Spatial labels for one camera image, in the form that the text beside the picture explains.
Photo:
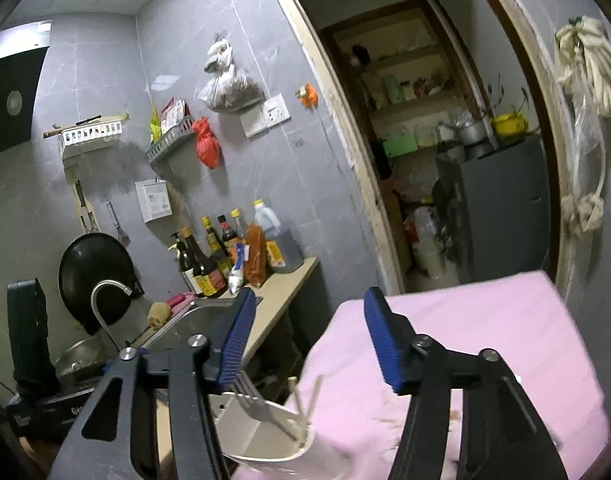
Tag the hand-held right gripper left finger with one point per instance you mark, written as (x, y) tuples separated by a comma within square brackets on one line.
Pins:
[(238, 335)]

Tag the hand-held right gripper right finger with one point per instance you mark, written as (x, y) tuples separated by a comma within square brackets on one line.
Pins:
[(385, 345)]

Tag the bunch of metal cutlery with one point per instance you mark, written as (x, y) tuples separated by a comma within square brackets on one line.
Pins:
[(248, 392)]

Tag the wooden chopstick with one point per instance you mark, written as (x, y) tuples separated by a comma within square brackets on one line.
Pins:
[(296, 410), (313, 402)]

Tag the white plastic utensil holder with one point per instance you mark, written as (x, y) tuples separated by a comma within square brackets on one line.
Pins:
[(325, 455)]

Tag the stainless steel sink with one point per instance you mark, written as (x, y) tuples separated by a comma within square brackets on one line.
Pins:
[(195, 320)]

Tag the steel basin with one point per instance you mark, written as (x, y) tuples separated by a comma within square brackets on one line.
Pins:
[(80, 357)]

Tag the blue white packet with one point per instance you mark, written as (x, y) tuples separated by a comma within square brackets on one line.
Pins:
[(238, 275)]

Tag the beige kitchen counter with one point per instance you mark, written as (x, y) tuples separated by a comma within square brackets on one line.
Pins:
[(280, 285)]

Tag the pink sponge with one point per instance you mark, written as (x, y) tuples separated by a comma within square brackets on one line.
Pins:
[(179, 301)]

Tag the dark sauce bottle red label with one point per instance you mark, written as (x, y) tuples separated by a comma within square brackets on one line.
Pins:
[(205, 275)]

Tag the orange seasoning packet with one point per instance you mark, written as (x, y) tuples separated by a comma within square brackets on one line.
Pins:
[(255, 260)]

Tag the metal faucet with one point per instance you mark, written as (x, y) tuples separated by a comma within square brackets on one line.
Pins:
[(98, 300)]

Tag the loofah sponge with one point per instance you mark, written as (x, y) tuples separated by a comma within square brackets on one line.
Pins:
[(158, 316)]

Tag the dark pump sauce bottle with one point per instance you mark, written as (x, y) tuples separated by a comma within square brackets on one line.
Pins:
[(185, 270)]

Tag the yellow cap sauce bottle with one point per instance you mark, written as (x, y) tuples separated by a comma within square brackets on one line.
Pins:
[(216, 250)]

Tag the black wok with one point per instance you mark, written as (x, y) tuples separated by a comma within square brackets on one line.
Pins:
[(95, 275)]

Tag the cooking oil jug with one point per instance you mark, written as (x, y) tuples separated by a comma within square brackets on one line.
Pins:
[(280, 250)]

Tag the dark cap sauce bottle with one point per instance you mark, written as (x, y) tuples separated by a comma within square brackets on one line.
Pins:
[(228, 235)]

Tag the pink floral tablecloth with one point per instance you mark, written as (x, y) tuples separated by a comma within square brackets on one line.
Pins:
[(485, 320)]

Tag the white plastic jug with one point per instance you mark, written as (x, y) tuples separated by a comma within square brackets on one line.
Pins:
[(430, 250)]

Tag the clear bottle yellow cap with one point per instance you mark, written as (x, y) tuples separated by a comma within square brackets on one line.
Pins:
[(238, 225)]

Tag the metal hanging spatula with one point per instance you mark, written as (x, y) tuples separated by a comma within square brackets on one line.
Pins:
[(116, 225)]

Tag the wooden hanging utensil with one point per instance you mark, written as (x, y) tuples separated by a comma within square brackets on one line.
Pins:
[(83, 205)]

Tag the grey fridge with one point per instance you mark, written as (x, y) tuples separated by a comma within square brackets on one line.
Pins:
[(500, 210)]

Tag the red plastic bag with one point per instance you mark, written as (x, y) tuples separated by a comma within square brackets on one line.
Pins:
[(208, 145)]

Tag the green box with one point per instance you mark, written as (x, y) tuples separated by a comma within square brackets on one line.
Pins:
[(399, 146)]

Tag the green yellow snack packet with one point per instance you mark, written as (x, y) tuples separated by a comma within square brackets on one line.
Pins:
[(155, 125)]

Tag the metal cooking pot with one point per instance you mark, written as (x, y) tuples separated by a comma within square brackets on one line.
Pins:
[(470, 134)]

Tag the black range hood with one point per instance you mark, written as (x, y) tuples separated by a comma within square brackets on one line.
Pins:
[(10, 110)]

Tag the red seasoning packets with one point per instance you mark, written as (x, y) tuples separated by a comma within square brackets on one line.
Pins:
[(173, 112)]

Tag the wooden rolling pin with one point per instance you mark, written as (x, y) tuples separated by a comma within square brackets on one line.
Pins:
[(110, 119)]

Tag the clear bag of dried goods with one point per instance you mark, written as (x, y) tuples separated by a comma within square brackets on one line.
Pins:
[(230, 87)]

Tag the yellow bowl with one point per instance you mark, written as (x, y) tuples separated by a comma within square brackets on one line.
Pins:
[(509, 125)]

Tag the green jar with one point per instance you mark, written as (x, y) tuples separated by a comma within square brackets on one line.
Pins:
[(393, 91)]

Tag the wooden shelf unit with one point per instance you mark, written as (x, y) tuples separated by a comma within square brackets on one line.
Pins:
[(410, 57)]

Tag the clear plastic bag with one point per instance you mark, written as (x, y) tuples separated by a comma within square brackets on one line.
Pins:
[(585, 125)]

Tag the cream rubber gloves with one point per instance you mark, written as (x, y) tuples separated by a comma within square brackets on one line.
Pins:
[(595, 75)]

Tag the white wall box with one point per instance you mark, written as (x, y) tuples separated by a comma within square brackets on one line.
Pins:
[(153, 202)]

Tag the grey wall shelf rack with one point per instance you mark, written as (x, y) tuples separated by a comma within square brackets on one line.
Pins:
[(168, 145)]

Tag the white wall basket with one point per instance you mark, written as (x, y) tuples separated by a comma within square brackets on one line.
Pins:
[(90, 135)]

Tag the white wall switch socket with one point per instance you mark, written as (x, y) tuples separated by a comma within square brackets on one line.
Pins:
[(265, 116)]

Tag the worn door frame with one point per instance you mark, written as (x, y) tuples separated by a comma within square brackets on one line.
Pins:
[(335, 110)]

